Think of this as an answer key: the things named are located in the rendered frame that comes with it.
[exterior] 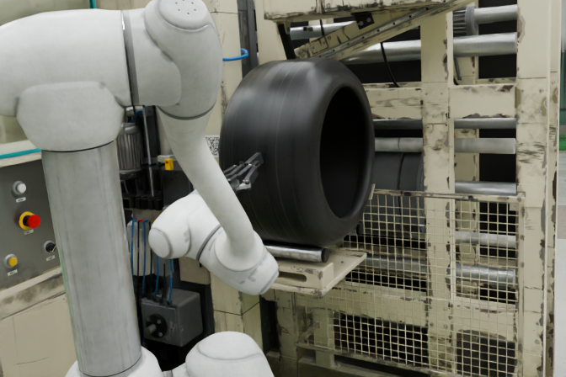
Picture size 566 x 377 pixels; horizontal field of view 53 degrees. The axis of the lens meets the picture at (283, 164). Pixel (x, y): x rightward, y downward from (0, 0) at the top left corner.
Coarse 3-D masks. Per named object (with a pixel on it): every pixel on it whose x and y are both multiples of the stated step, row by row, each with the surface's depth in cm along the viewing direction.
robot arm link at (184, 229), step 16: (176, 208) 125; (192, 208) 126; (208, 208) 128; (160, 224) 121; (176, 224) 121; (192, 224) 123; (208, 224) 124; (160, 240) 120; (176, 240) 120; (192, 240) 122; (208, 240) 122; (160, 256) 123; (176, 256) 122; (192, 256) 125
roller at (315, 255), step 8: (272, 248) 178; (280, 248) 177; (288, 248) 176; (296, 248) 174; (304, 248) 173; (312, 248) 172; (320, 248) 171; (280, 256) 177; (288, 256) 176; (296, 256) 174; (304, 256) 173; (312, 256) 171; (320, 256) 170; (328, 256) 173
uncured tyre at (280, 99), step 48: (240, 96) 166; (288, 96) 158; (336, 96) 200; (240, 144) 161; (288, 144) 154; (336, 144) 209; (240, 192) 164; (288, 192) 156; (336, 192) 205; (288, 240) 173; (336, 240) 177
